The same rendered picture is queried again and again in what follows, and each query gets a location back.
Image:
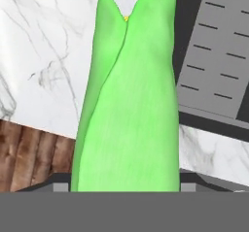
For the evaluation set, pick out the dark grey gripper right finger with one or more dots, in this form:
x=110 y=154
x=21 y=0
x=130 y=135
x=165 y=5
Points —
x=194 y=182

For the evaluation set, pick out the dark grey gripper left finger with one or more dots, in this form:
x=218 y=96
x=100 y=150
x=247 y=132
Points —
x=55 y=182

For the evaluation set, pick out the grey sink basin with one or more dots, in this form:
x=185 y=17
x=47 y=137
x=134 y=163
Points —
x=210 y=54

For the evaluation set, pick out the green corn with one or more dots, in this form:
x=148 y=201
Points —
x=129 y=113

